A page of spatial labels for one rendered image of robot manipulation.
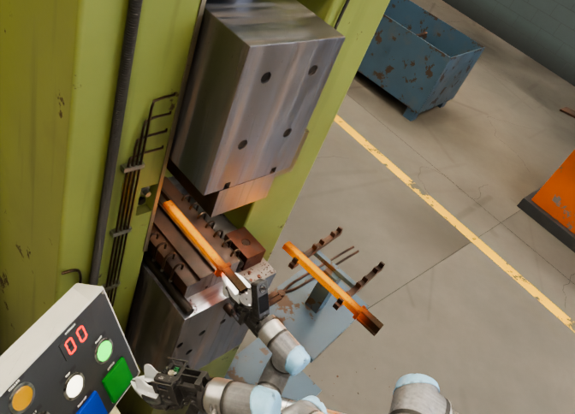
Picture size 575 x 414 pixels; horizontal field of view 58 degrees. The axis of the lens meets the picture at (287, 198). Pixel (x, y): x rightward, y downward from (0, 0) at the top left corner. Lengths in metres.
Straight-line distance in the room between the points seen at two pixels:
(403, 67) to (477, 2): 4.44
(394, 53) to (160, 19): 4.21
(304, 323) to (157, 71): 1.21
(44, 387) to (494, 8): 8.74
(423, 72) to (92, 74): 4.21
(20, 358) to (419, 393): 0.95
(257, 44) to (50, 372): 0.77
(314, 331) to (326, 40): 1.17
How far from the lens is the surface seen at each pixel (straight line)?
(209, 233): 1.71
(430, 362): 3.15
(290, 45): 1.12
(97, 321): 1.26
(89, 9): 0.99
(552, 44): 8.97
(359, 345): 2.96
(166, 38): 1.10
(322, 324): 2.06
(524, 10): 9.12
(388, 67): 5.21
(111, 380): 1.33
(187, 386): 1.18
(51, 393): 1.21
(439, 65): 4.97
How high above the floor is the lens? 2.20
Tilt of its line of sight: 38 degrees down
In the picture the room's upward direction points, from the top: 24 degrees clockwise
